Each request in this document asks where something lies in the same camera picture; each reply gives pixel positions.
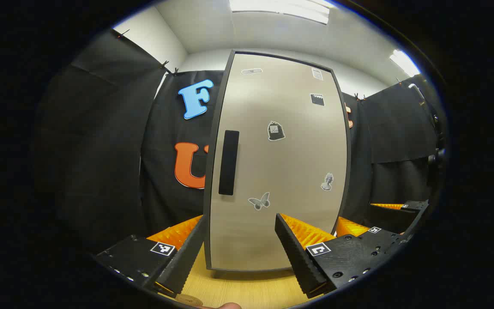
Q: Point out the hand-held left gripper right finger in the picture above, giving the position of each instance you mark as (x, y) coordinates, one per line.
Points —
(298, 262)

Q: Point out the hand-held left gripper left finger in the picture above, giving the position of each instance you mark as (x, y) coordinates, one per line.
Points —
(187, 262)

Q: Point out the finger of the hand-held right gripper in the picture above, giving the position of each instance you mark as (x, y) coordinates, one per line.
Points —
(384, 240)
(416, 206)

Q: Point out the dark grey cabinet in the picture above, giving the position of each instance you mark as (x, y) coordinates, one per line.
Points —
(210, 171)

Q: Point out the black stand with pole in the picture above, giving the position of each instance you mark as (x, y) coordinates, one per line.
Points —
(438, 159)

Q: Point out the black cloth clip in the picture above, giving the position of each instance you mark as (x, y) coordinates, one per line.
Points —
(359, 96)
(122, 33)
(164, 64)
(175, 71)

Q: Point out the black backdrop cloth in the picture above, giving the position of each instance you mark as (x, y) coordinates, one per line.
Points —
(101, 150)

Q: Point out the small ceiling light panel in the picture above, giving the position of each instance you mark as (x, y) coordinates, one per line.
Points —
(405, 63)

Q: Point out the long ceiling light panel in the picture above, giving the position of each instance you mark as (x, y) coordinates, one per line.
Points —
(281, 10)

